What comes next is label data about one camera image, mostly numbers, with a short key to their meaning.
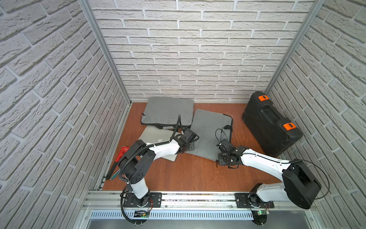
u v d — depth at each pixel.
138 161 0.47
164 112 1.11
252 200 0.66
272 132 0.80
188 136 0.71
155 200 0.73
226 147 0.68
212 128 1.00
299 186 0.42
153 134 1.00
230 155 0.65
